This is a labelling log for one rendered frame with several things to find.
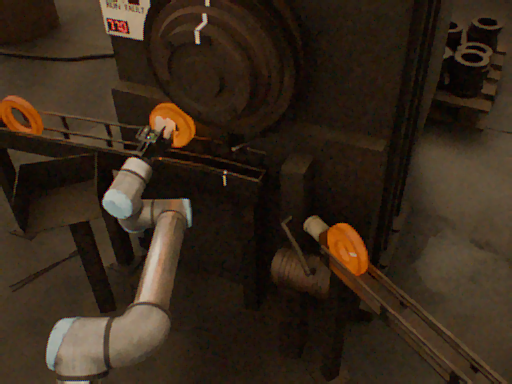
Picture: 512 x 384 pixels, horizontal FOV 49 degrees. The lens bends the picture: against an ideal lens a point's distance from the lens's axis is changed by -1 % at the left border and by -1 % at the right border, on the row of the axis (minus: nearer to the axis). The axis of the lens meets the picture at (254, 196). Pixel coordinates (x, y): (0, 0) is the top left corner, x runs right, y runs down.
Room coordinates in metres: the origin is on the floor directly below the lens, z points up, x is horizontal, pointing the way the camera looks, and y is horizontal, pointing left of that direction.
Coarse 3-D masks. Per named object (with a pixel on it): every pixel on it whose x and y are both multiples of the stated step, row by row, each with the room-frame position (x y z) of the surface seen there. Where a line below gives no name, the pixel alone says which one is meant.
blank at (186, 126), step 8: (160, 104) 1.56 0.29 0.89; (168, 104) 1.54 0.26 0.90; (152, 112) 1.54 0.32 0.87; (160, 112) 1.53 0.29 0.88; (168, 112) 1.51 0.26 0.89; (176, 112) 1.50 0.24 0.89; (152, 120) 1.54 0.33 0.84; (176, 120) 1.50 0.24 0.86; (184, 120) 1.49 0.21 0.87; (192, 120) 1.51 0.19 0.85; (184, 128) 1.49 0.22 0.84; (192, 128) 1.49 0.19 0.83; (176, 136) 1.50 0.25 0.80; (184, 136) 1.49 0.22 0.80; (192, 136) 1.50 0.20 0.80; (176, 144) 1.50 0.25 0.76; (184, 144) 1.49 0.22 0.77
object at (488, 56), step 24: (456, 24) 3.26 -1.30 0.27; (480, 24) 3.11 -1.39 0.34; (480, 48) 2.97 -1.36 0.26; (504, 48) 3.17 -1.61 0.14; (456, 72) 2.69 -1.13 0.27; (480, 72) 2.63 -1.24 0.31; (456, 96) 2.65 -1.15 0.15; (480, 96) 2.68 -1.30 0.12; (432, 120) 2.63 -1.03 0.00; (456, 120) 2.59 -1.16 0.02; (480, 120) 2.58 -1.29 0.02
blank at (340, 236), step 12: (336, 228) 1.09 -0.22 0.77; (348, 228) 1.07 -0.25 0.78; (336, 240) 1.08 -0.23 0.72; (348, 240) 1.04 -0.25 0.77; (360, 240) 1.03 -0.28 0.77; (336, 252) 1.08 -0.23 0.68; (348, 252) 1.03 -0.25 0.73; (360, 252) 1.01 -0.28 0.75; (348, 264) 1.03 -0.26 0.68; (360, 264) 0.99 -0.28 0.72
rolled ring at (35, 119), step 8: (16, 96) 1.84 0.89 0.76; (0, 104) 1.84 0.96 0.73; (8, 104) 1.82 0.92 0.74; (16, 104) 1.81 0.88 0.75; (24, 104) 1.81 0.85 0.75; (0, 112) 1.85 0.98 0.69; (8, 112) 1.85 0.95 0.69; (24, 112) 1.79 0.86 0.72; (32, 112) 1.79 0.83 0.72; (8, 120) 1.84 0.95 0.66; (16, 120) 1.86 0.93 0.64; (32, 120) 1.78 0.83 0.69; (40, 120) 1.80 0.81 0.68; (16, 128) 1.83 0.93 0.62; (24, 128) 1.84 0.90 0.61; (32, 128) 1.79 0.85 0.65; (40, 128) 1.79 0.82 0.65
